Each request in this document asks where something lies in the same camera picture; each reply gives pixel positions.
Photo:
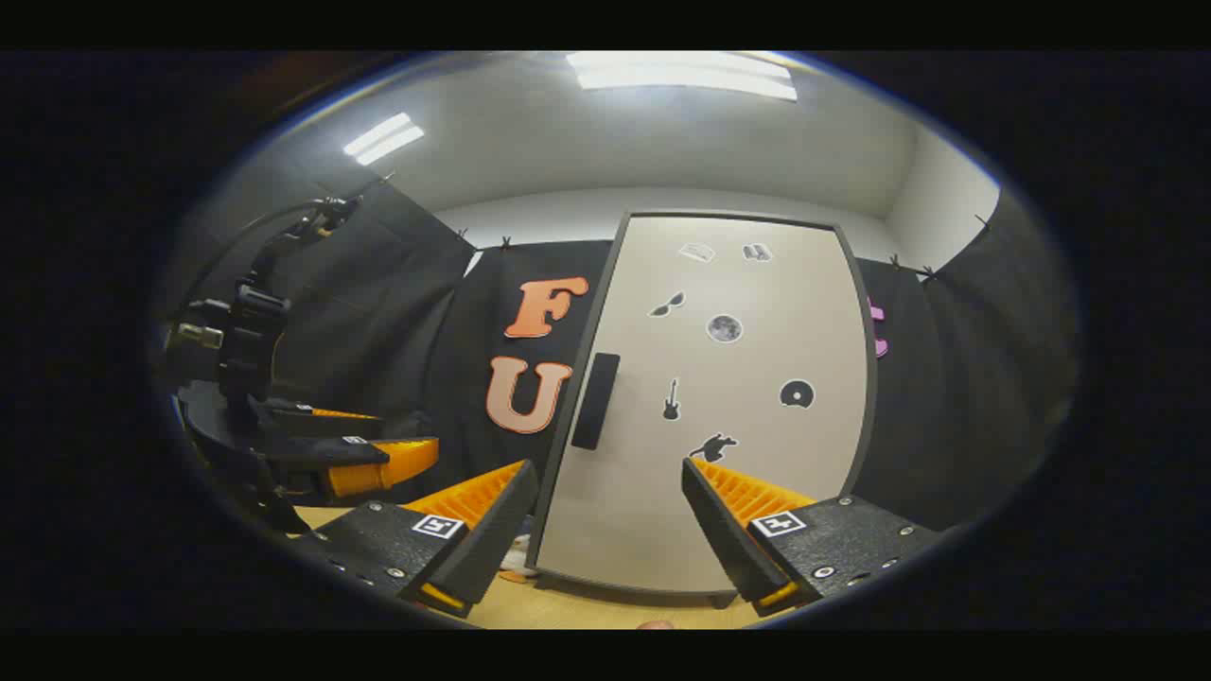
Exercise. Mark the black backdrop cloth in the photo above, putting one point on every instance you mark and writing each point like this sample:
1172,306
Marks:
378,312

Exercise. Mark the ceiling light panel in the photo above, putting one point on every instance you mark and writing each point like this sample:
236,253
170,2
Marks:
383,139
681,74

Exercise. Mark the light grey cabinet door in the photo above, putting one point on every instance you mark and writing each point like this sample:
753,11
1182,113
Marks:
757,359

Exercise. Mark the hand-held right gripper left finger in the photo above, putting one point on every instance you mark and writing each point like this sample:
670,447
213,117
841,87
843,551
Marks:
492,544

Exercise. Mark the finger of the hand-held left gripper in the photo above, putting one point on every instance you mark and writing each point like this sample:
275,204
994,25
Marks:
322,456
303,416

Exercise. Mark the dark grey cabinet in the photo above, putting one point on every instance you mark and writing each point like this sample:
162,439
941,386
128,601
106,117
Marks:
643,588

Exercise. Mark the small white toy figure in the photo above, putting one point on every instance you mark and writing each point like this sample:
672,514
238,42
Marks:
518,549

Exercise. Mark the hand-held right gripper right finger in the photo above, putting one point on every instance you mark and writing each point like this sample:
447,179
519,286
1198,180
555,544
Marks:
724,539

